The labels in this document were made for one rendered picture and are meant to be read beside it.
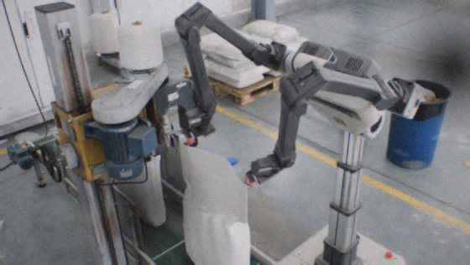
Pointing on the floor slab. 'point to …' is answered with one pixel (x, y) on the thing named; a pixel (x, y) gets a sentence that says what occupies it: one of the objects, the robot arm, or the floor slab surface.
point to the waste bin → (418, 129)
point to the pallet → (246, 89)
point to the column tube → (98, 234)
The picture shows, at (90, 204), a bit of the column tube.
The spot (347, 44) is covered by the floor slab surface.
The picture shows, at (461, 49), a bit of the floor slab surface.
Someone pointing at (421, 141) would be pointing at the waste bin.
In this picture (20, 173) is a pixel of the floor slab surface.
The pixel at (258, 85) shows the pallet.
